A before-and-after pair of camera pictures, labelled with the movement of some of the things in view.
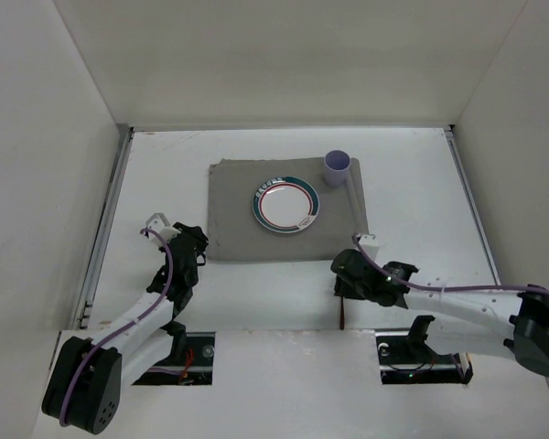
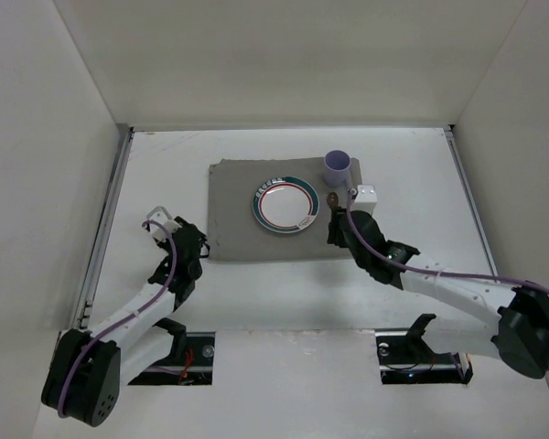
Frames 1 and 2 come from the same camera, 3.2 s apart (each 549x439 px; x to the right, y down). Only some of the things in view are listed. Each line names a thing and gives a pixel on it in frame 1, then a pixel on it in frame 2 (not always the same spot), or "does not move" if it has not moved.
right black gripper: x=348 y=270 → x=341 y=224
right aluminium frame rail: x=450 y=130 does not move
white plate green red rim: x=286 y=204 does not move
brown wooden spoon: x=341 y=325 → x=332 y=199
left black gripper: x=192 y=238 does not move
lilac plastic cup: x=337 y=165 does not move
